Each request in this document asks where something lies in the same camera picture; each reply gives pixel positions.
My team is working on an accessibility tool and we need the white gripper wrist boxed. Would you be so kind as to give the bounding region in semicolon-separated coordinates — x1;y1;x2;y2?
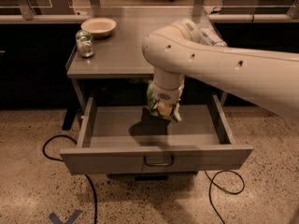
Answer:
153;68;185;117

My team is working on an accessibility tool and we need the green jalapeno chip bag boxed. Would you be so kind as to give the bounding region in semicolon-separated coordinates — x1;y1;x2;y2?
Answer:
147;80;182;122

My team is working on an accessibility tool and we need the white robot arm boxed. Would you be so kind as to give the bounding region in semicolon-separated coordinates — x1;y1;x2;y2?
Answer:
142;19;299;121

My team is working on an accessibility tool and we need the grey counter cabinet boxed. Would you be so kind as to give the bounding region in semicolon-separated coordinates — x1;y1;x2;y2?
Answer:
62;7;242;182

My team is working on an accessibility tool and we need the grey open drawer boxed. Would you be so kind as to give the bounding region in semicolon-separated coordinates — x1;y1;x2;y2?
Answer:
60;95;253;175

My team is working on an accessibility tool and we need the clear water bottle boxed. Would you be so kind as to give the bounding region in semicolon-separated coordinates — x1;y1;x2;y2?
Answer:
199;28;227;47

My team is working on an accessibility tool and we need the white bowl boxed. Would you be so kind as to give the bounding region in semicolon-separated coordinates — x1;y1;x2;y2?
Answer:
81;18;117;38

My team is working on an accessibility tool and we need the green soda can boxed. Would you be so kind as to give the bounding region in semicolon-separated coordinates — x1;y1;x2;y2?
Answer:
76;30;95;58

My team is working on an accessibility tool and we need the glass barrier railing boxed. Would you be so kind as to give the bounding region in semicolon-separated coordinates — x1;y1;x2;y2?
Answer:
0;0;299;24

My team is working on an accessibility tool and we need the black drawer handle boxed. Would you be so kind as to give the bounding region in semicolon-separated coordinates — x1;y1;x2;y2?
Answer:
143;155;175;167

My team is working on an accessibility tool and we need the black cable right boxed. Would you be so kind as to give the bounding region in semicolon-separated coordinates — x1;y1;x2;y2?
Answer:
204;169;246;224

